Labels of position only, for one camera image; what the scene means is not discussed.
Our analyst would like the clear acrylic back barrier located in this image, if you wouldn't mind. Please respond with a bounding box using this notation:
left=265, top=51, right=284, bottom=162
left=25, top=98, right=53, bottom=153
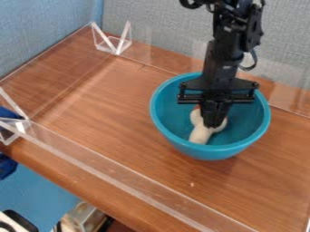
left=122, top=41, right=310, bottom=118

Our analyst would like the blue clamp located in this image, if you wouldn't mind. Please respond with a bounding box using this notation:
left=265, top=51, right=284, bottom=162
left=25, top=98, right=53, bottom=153
left=0, top=105, right=24, bottom=181

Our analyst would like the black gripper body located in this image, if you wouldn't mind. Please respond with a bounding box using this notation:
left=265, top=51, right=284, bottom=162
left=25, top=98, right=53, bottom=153
left=177, top=42, right=259, bottom=104

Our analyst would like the clear acrylic left bracket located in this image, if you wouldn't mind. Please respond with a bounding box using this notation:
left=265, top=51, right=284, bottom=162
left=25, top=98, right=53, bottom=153
left=0, top=87, right=30, bottom=146

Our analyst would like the clear acrylic corner bracket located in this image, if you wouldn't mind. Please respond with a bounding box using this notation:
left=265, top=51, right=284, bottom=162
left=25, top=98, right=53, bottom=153
left=89, top=21, right=132, bottom=55

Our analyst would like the clear container under table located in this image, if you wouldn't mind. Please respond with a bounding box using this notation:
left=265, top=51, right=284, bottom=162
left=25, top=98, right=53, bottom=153
left=50, top=201, right=106, bottom=232

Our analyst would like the white brown toy mushroom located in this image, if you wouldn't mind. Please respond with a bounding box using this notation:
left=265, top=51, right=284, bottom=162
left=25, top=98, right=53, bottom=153
left=188, top=106, right=227, bottom=145

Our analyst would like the clear acrylic front barrier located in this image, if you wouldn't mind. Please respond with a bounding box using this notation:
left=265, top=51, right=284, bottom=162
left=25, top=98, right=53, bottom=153
left=0, top=119, right=259, bottom=232

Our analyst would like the black cable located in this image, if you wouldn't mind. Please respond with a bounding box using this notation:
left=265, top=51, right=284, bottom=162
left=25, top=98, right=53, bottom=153
left=237, top=48, right=259, bottom=73

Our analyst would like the clear acrylic barrier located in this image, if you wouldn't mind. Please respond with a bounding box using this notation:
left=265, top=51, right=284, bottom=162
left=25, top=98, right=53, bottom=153
left=0, top=119, right=259, bottom=232
left=122, top=41, right=310, bottom=118

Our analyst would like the blue plastic bowl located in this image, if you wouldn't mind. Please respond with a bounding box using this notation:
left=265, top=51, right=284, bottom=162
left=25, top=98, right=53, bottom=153
left=148, top=72, right=271, bottom=160

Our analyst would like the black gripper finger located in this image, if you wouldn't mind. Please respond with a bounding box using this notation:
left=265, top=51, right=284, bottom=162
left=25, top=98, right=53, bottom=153
left=212, top=101, right=232, bottom=127
left=200, top=102, right=213, bottom=127

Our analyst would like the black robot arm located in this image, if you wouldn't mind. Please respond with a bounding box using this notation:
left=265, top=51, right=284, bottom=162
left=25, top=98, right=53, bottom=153
left=177, top=0, right=264, bottom=128

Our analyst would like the black white object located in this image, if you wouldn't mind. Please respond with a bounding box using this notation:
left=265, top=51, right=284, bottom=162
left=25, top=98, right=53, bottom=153
left=0, top=209, right=38, bottom=232

